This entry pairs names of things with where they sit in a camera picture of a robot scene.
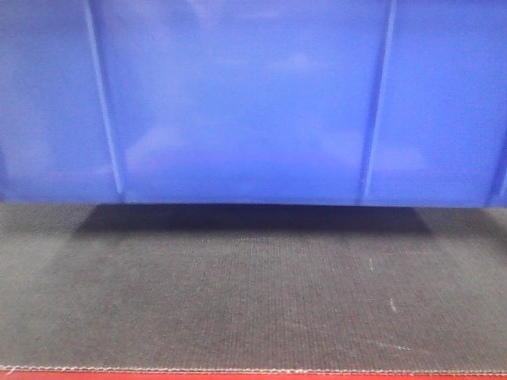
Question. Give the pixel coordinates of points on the large blue plastic bin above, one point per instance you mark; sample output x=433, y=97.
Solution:
x=356, y=103

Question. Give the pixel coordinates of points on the dark woven conveyor belt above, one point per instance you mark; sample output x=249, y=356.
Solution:
x=228, y=287

